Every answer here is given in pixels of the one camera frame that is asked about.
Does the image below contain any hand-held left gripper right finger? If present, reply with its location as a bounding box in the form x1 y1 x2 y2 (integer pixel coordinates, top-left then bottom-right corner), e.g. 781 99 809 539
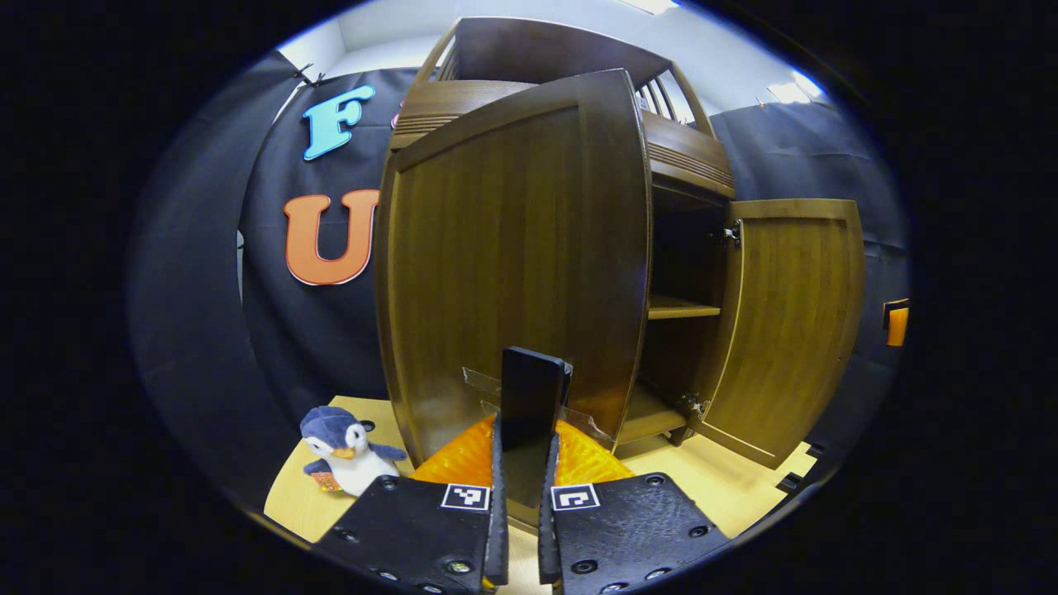
539 417 730 594

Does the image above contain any wooden inner shelf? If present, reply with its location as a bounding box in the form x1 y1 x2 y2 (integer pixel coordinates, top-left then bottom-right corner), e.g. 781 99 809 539
647 296 722 321

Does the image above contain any black door handle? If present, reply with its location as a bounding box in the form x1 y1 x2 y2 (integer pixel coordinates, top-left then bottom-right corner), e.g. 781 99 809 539
500 346 573 454

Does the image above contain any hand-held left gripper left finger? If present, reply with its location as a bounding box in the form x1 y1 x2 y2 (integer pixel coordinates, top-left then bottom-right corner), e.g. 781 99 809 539
312 413 509 594

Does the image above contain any wooden shoe cabinet door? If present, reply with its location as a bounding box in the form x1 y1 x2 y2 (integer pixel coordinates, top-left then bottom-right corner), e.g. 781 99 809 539
690 198 867 470
374 69 654 530

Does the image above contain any wooden double-door shoe cabinet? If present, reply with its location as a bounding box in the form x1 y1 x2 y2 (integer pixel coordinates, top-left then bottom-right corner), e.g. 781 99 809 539
374 17 867 530

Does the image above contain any black backdrop cloth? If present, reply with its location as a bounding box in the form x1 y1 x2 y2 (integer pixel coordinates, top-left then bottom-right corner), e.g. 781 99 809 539
128 51 910 513

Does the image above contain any penguin plush toy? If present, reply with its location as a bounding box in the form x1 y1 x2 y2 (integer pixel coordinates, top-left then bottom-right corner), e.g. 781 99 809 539
299 406 408 497

